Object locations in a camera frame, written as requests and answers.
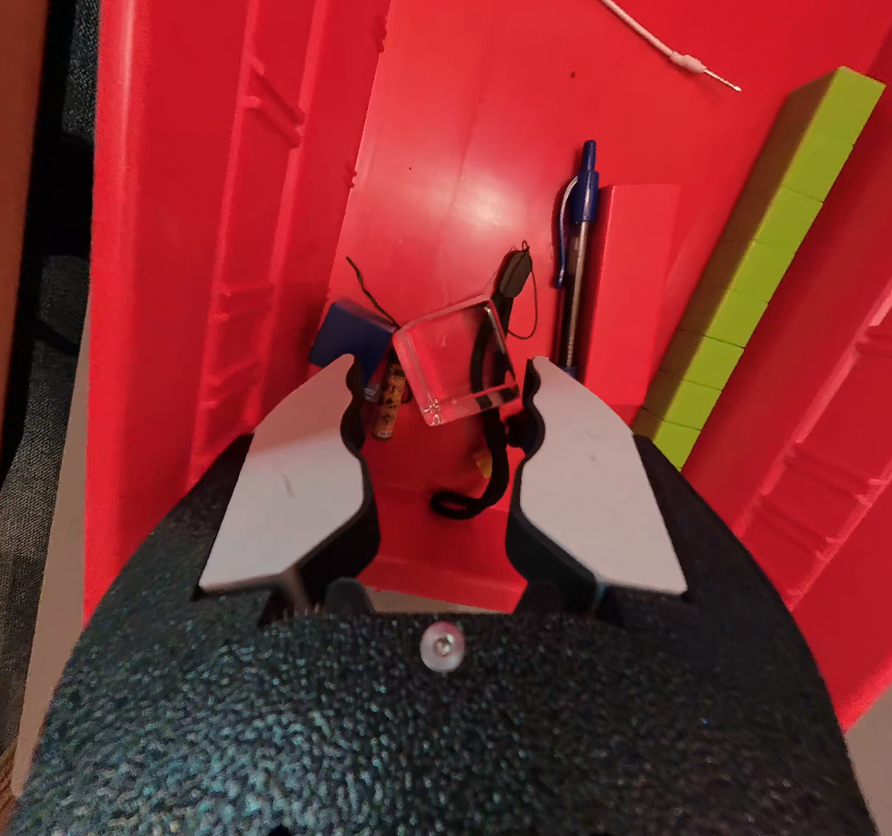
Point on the blue ballpoint pen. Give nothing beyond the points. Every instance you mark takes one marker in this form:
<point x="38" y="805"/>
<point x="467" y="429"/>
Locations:
<point x="576" y="251"/>

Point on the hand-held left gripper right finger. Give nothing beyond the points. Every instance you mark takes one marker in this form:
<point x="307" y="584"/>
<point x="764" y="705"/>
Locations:
<point x="600" y="509"/>

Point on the red plastic bin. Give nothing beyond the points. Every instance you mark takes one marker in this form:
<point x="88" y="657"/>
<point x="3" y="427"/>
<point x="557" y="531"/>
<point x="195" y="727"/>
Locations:
<point x="460" y="112"/>

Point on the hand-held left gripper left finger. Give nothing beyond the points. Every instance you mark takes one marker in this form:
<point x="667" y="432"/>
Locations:
<point x="286" y="502"/>

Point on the blue cube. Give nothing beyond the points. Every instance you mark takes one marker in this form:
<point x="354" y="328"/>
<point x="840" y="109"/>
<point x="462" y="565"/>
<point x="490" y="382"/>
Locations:
<point x="349" y="342"/>

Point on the green block bar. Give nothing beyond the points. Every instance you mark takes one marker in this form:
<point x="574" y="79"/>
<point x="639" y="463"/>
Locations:
<point x="760" y="251"/>

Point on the clear acrylic cube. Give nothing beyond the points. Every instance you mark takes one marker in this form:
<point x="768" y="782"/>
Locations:
<point x="453" y="362"/>

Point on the flat red block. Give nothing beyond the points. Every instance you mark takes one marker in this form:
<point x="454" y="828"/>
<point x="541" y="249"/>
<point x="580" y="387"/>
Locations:
<point x="634" y="293"/>

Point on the small brown battery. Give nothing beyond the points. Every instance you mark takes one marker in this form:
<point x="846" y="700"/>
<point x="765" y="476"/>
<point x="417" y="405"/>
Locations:
<point x="389" y="404"/>

